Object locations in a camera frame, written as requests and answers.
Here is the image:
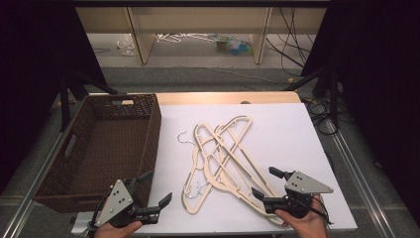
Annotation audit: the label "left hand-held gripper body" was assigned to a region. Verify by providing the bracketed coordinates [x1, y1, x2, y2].
[94, 178, 160, 229]

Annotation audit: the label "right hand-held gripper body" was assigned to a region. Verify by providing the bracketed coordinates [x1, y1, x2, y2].
[263, 170, 335, 220]

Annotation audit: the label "beige clothes hanger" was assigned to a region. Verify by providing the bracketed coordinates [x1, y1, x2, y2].
[192, 123, 265, 206]
[176, 114, 255, 215]
[182, 122, 285, 227]

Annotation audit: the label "brown wicker basket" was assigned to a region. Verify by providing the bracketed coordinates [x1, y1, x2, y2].
[32, 93, 162, 214]

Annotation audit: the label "person's left hand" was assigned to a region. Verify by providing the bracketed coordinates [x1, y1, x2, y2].
[93, 220, 144, 238]

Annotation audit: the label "person's right hand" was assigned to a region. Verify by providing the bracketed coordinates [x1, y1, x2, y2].
[273, 193, 330, 238]

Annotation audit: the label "white table mat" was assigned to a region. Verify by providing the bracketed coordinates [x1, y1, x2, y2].
[70, 102, 359, 236]

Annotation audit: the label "black metal stand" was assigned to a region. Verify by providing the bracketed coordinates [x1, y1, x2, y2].
[282, 61, 342, 127]
[58, 68, 119, 133]

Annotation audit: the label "black curtain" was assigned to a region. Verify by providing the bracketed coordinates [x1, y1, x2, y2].
[0, 0, 109, 196]
[300, 0, 420, 227]

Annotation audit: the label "clear plastic bag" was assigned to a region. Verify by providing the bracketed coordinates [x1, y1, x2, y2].
[116, 33, 137, 57]

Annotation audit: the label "pile of colourful plastic things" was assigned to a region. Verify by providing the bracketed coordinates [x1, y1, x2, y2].
[214, 34, 254, 57]

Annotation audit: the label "beige wooden shelf unit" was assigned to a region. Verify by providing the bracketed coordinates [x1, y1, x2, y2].
[75, 6, 328, 65]

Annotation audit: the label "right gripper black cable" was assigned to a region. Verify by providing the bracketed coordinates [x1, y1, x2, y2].
[308, 193, 334, 230]

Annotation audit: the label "metal floor rail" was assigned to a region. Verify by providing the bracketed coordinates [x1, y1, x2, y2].
[325, 118, 399, 238]
[0, 131, 64, 238]

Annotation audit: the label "coiled black floor cables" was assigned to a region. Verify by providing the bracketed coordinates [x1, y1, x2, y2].
[302, 97, 342, 137]

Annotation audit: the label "white floor cable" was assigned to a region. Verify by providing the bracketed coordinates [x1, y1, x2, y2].
[207, 66, 289, 84]

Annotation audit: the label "hanging black cables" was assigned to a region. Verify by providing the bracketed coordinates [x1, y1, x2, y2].
[265, 6, 318, 77]

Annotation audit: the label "white wire hangers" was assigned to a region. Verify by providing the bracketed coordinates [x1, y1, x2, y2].
[156, 32, 216, 45]

